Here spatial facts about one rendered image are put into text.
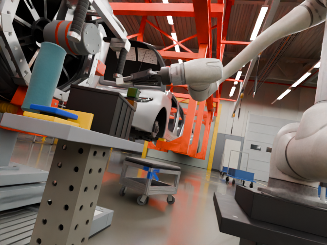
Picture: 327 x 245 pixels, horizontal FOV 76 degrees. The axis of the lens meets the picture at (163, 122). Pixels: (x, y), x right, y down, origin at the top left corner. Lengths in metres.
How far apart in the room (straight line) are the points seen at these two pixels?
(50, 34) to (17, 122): 0.62
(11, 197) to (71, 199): 0.52
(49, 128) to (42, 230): 0.29
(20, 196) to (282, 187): 1.02
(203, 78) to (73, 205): 0.62
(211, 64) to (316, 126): 0.41
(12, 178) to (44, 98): 0.39
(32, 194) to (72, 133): 0.74
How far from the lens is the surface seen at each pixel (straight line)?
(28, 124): 0.50
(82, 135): 0.46
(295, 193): 0.85
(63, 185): 0.60
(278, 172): 0.86
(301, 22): 1.06
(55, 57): 0.88
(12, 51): 0.93
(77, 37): 0.81
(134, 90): 0.83
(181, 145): 4.38
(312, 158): 0.67
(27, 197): 1.13
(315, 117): 0.71
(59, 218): 0.62
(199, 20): 4.41
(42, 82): 0.86
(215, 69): 0.86
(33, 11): 1.15
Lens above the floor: 0.43
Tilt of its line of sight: 8 degrees up
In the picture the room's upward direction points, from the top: 12 degrees clockwise
